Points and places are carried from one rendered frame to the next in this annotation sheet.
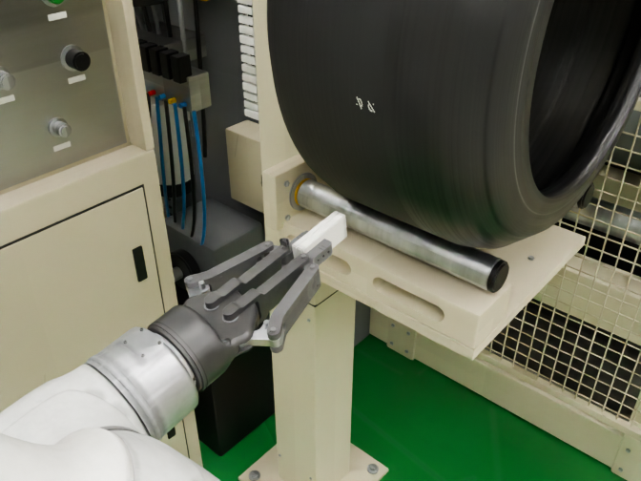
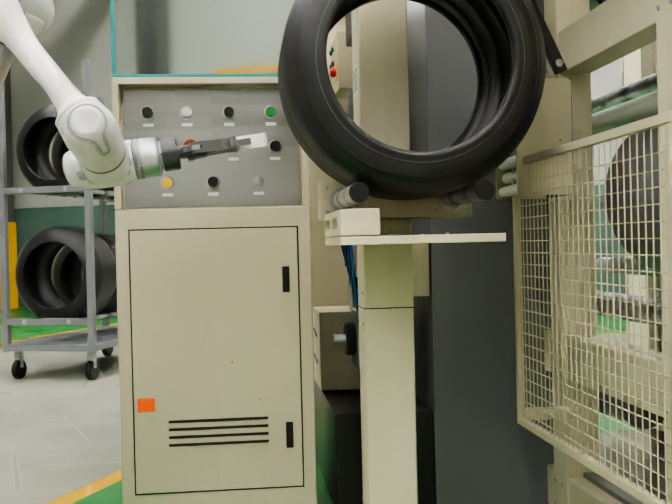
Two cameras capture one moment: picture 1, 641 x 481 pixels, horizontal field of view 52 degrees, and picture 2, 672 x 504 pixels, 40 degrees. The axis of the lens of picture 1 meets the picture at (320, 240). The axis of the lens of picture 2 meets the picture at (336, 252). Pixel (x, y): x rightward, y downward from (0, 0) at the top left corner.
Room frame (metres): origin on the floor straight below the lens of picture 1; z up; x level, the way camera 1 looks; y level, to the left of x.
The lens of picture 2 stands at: (-0.83, -1.55, 0.79)
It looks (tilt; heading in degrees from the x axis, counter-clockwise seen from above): 0 degrees down; 43
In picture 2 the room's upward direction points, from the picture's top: 1 degrees counter-clockwise
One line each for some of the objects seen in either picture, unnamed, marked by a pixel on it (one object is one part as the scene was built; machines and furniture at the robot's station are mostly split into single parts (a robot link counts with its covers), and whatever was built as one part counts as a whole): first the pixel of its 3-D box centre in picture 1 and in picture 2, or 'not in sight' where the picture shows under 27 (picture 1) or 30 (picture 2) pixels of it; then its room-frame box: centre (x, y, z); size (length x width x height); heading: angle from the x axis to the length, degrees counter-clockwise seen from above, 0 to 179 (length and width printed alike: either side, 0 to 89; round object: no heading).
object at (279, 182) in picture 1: (352, 158); (395, 199); (1.02, -0.06, 0.90); 0.40 x 0.03 x 0.10; 139
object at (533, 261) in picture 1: (434, 246); (408, 238); (0.90, -0.19, 0.80); 0.37 x 0.36 x 0.02; 139
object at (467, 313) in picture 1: (385, 265); (350, 224); (0.79, -0.10, 0.83); 0.36 x 0.09 x 0.06; 49
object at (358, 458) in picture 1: (314, 472); not in sight; (1.05, 0.02, 0.01); 0.27 x 0.27 x 0.02; 49
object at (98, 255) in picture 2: not in sight; (97, 223); (2.63, 3.84, 0.96); 1.30 x 0.62 x 1.92; 29
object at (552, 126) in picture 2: not in sight; (532, 141); (1.33, -0.27, 1.05); 0.20 x 0.15 x 0.30; 49
